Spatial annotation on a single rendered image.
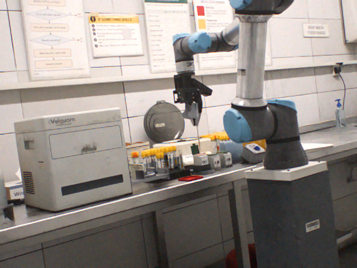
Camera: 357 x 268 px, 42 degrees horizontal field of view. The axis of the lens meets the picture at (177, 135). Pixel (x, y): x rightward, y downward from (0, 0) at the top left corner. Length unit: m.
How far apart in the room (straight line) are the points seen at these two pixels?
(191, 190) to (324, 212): 0.47
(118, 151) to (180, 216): 1.04
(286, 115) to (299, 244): 0.42
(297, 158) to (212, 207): 1.18
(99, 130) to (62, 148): 0.14
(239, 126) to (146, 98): 1.02
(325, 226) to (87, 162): 0.82
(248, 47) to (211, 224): 1.45
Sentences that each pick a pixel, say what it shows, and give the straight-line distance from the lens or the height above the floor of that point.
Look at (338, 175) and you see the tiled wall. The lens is 3.60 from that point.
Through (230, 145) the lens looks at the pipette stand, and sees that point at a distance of 2.04.
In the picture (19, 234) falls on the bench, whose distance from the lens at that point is 1.42.
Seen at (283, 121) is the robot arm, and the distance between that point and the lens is 1.57.
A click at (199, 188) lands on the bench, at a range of 1.73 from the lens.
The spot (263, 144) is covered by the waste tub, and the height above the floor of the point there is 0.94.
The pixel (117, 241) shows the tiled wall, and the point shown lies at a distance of 2.35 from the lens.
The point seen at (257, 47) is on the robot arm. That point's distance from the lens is 1.46.
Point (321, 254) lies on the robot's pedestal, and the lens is 1.66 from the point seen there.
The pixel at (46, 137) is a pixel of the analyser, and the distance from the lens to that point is 1.47.
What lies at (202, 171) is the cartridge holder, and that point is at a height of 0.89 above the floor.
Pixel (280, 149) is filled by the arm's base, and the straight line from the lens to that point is 1.58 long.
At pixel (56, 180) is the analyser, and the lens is 1.48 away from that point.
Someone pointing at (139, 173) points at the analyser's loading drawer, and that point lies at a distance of 1.68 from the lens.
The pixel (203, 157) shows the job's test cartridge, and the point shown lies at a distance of 1.86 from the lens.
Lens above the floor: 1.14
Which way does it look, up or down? 3 degrees down
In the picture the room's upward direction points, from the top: 7 degrees counter-clockwise
